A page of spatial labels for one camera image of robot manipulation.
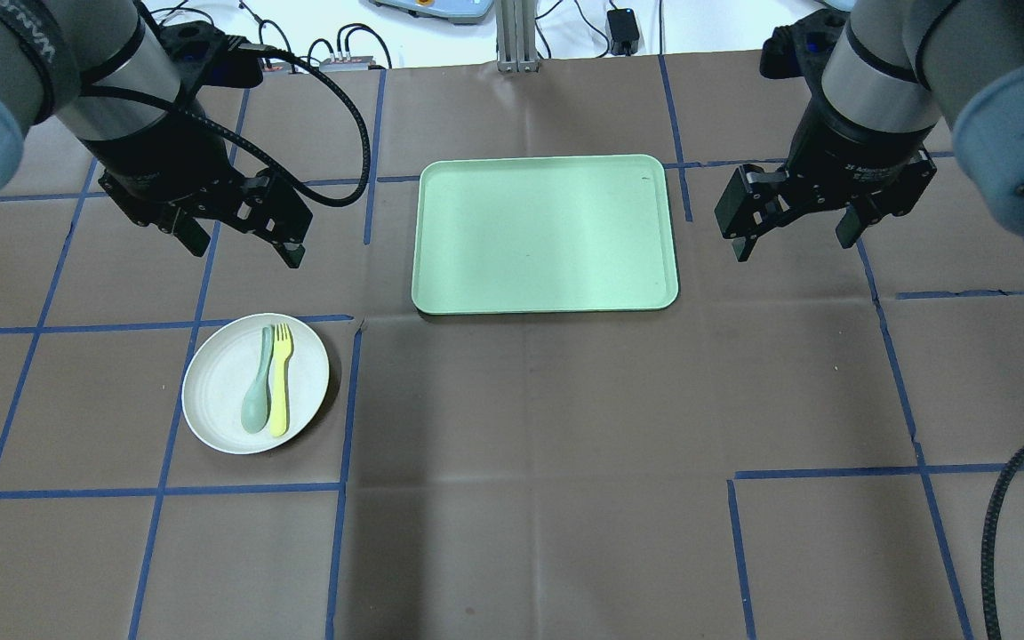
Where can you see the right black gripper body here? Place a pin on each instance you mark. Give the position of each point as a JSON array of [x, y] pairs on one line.
[[859, 147]]

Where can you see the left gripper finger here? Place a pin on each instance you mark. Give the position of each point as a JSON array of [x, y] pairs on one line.
[[188, 231], [276, 214]]

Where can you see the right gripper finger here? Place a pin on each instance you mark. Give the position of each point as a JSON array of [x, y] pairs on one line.
[[752, 204], [853, 224]]

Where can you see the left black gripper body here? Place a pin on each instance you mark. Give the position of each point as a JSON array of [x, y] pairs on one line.
[[163, 162]]

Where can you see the yellow plastic fork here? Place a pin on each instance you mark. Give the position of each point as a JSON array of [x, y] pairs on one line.
[[282, 350]]

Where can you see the white round plate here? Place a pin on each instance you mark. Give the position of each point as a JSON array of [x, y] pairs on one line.
[[223, 368]]

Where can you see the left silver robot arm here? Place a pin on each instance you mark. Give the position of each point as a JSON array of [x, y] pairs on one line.
[[126, 88]]

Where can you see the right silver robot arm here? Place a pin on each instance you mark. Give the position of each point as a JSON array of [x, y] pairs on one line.
[[881, 76]]

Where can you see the small usb hub box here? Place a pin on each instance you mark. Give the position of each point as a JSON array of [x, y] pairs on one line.
[[343, 62]]

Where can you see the teal green spoon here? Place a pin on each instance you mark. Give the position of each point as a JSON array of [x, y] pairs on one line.
[[256, 406]]

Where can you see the light green tray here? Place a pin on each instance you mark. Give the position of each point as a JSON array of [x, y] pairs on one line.
[[544, 235]]

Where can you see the black power adapter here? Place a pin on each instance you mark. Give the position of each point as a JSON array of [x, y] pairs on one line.
[[624, 34]]

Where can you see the teach pendant with screen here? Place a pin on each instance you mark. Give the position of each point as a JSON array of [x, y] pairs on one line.
[[461, 12]]

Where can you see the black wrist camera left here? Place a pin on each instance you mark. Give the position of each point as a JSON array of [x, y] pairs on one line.
[[206, 56]]

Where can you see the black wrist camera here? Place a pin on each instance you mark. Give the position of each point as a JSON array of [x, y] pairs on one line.
[[206, 56], [801, 48]]

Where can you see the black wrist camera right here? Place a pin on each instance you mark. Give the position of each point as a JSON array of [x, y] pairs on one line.
[[801, 48]]

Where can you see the aluminium frame post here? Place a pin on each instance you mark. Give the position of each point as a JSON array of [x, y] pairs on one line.
[[516, 36]]

